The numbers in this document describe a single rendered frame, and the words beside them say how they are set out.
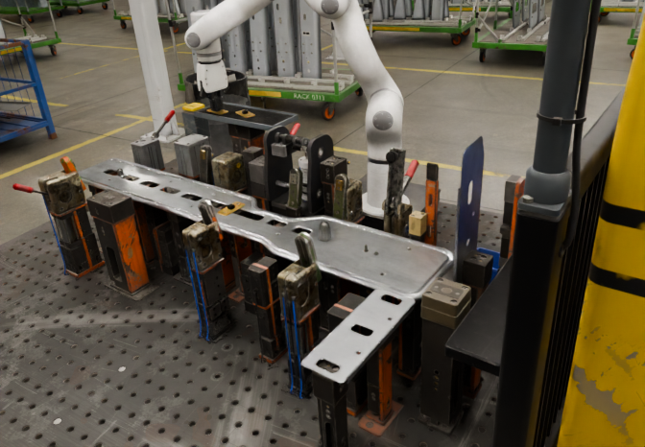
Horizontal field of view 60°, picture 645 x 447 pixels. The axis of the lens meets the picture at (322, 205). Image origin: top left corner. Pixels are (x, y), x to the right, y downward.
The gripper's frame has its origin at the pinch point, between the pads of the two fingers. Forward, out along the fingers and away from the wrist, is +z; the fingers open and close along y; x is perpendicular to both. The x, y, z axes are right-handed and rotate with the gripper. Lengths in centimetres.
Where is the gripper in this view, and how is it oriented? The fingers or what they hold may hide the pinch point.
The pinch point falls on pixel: (216, 104)
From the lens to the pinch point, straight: 205.6
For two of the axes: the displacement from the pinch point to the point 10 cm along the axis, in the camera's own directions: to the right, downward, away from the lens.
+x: 7.3, 2.7, -6.3
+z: 0.6, 8.9, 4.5
